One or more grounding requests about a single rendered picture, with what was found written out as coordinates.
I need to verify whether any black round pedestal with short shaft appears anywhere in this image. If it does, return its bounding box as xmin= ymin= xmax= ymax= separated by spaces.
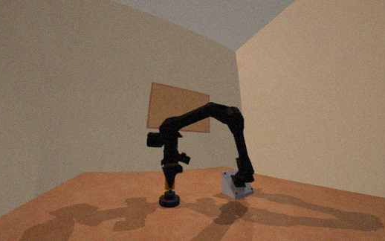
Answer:
xmin=159 ymin=190 xmax=180 ymax=208

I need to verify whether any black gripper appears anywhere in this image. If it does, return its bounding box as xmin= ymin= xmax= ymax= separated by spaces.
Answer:
xmin=161 ymin=147 xmax=183 ymax=188

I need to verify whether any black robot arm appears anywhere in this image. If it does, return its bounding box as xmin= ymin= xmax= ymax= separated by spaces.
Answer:
xmin=146 ymin=102 xmax=255 ymax=187

